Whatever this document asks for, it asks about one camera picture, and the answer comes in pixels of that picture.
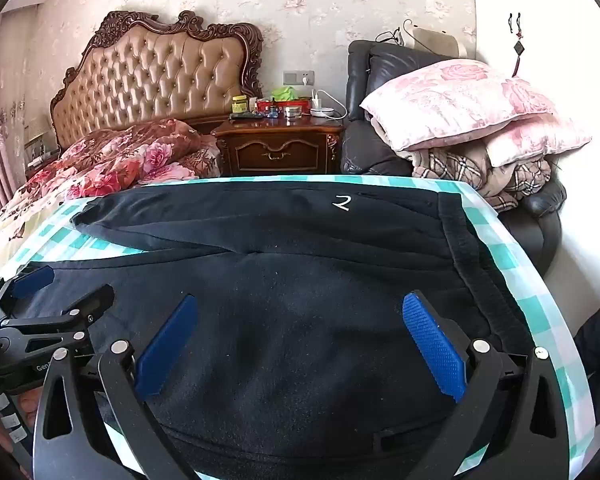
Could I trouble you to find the teal checked table cloth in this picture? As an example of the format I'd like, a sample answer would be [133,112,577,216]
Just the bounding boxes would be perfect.
[0,175,598,480]

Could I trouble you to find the floral bed sheet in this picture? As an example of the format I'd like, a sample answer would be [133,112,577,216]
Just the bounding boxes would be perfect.
[0,180,81,281]

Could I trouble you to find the red floral quilt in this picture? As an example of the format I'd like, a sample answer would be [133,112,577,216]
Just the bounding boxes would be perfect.
[25,119,223,198]

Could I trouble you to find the tufted leather bed headboard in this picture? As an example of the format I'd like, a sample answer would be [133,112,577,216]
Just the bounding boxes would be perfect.
[49,10,265,148]

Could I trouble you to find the plaid blanket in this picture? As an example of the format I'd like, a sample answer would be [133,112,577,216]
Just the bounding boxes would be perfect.
[427,149,553,211]

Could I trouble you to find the black leather armchair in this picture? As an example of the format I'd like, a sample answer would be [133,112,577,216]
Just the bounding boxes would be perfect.
[340,40,568,281]

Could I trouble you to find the beige cushion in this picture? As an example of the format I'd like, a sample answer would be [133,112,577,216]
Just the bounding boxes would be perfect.
[412,27,468,58]

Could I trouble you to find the dark wooden nightstand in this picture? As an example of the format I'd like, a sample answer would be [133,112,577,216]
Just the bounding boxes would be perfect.
[211,110,346,177]

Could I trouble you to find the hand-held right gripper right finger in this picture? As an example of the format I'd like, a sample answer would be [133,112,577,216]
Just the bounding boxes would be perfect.
[372,290,568,480]

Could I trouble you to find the white cable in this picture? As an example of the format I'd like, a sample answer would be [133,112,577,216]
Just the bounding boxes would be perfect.
[324,91,349,122]

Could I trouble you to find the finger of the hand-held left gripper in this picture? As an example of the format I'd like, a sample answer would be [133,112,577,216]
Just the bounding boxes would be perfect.
[0,284,116,362]
[0,266,57,322]

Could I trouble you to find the person's left hand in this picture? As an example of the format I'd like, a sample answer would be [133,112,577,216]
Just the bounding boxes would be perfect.
[17,391,42,428]

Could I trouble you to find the dark hanging wall ornament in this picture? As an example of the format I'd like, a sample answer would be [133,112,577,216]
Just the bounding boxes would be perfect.
[507,12,528,78]

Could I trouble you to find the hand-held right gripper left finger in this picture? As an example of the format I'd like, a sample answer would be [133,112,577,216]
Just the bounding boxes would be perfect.
[32,294,201,480]

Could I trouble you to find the pink patterned curtain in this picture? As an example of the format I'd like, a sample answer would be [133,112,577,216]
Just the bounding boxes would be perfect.
[0,15,28,226]

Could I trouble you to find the large pink floral pillow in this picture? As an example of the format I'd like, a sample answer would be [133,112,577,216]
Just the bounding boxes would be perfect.
[360,59,558,152]

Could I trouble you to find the small pink floral pillow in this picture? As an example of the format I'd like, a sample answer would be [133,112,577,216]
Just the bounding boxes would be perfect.
[485,112,593,168]

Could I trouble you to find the black pants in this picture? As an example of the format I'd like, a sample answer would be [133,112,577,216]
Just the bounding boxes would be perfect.
[10,180,536,480]

